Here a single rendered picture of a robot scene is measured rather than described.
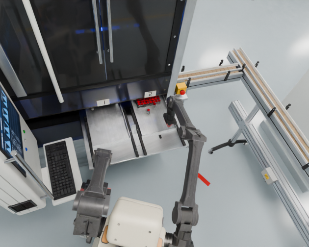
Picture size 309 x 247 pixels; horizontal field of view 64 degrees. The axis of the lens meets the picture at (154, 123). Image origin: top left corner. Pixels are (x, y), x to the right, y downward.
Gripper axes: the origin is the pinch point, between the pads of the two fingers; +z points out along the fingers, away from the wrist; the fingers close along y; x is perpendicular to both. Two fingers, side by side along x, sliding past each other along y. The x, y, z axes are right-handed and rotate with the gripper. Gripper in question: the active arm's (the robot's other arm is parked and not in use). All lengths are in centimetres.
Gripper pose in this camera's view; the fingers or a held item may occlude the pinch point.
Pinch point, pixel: (168, 126)
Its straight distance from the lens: 176.4
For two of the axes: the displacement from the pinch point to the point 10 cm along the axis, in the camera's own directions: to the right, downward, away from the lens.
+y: -2.9, -7.5, 6.0
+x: -9.5, 2.0, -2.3
